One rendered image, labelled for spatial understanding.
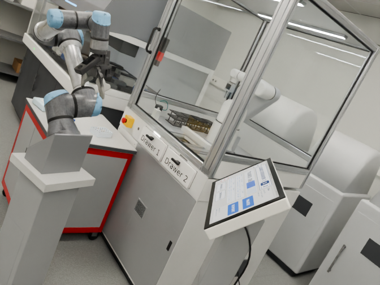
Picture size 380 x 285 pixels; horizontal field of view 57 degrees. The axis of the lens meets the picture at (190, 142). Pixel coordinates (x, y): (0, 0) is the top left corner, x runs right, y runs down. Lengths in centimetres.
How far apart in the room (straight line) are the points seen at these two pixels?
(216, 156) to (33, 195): 89
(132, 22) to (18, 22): 347
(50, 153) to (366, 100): 413
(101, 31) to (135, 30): 132
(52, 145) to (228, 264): 90
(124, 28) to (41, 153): 143
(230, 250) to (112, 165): 112
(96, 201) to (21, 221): 74
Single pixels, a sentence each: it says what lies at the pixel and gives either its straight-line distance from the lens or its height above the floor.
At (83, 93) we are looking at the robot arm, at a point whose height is 111.
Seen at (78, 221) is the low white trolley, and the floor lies 18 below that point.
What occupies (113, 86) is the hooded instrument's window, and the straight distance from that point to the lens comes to 293.
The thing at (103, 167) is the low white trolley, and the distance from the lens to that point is 233.
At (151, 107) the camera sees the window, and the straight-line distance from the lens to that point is 238.
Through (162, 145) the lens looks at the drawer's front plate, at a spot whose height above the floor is 91.
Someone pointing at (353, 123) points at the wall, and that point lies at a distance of 500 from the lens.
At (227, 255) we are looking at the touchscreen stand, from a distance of 154.
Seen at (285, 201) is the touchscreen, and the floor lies 118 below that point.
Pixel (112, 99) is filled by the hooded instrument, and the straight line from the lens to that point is 294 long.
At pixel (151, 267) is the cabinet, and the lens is 222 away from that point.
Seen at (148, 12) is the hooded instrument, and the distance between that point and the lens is 288.
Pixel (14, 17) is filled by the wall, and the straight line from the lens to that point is 608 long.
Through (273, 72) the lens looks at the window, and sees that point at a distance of 187.
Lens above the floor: 152
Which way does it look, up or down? 14 degrees down
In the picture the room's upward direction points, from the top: 24 degrees clockwise
